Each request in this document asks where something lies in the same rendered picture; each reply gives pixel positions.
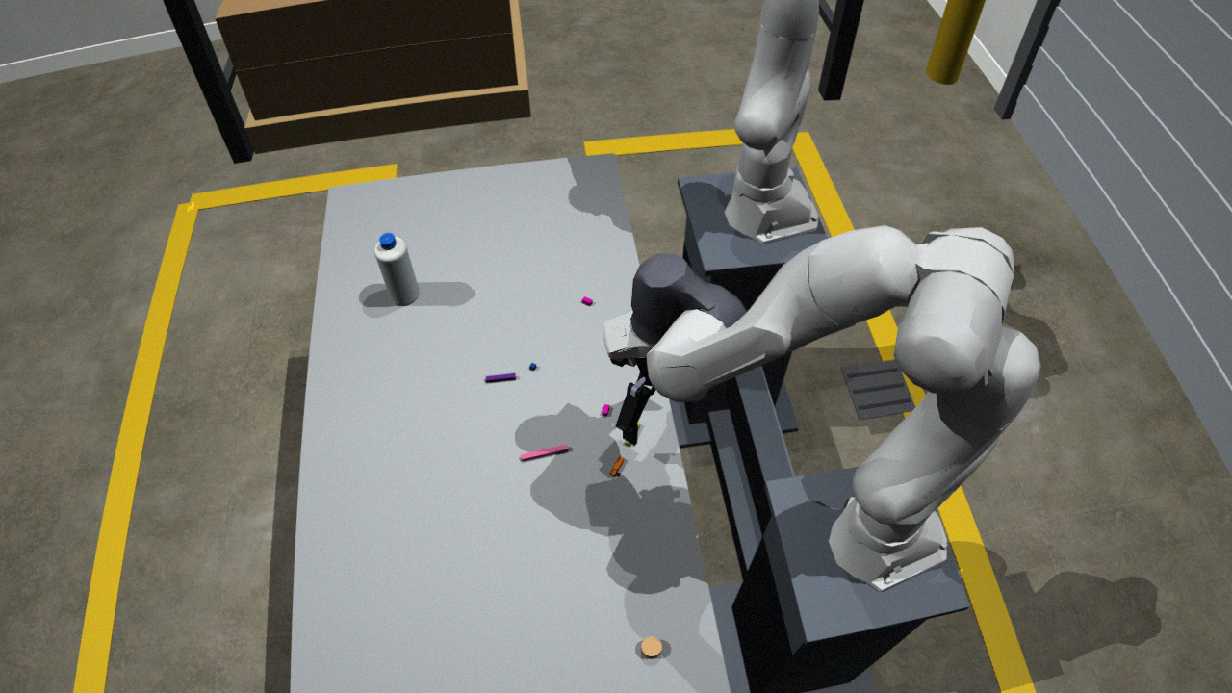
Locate brown cylinder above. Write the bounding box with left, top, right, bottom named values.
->
left=641, top=638, right=662, bottom=658

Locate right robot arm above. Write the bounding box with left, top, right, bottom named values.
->
left=724, top=0, right=819, bottom=244

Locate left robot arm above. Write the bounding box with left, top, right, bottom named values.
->
left=602, top=224, right=1041, bottom=592

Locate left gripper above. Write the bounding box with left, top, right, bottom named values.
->
left=616, top=358, right=655, bottom=445

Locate white plastic bottle with blue cap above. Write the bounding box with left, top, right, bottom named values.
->
left=375, top=233, right=420, bottom=305

